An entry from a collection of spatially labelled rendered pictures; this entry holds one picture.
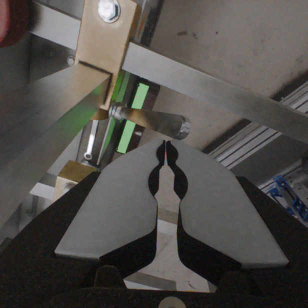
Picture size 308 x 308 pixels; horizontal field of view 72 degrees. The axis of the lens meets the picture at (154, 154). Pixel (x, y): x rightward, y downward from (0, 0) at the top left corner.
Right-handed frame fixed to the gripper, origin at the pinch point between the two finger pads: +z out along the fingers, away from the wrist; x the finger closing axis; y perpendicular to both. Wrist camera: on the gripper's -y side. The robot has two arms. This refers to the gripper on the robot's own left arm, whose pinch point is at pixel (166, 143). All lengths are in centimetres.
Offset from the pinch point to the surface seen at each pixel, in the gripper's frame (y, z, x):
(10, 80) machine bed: 3.5, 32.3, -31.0
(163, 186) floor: 85, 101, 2
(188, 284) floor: 199, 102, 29
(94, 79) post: -1.6, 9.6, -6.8
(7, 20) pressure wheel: -6.2, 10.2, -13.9
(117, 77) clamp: -1.0, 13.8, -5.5
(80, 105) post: -0.9, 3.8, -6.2
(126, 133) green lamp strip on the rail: 13.7, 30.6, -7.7
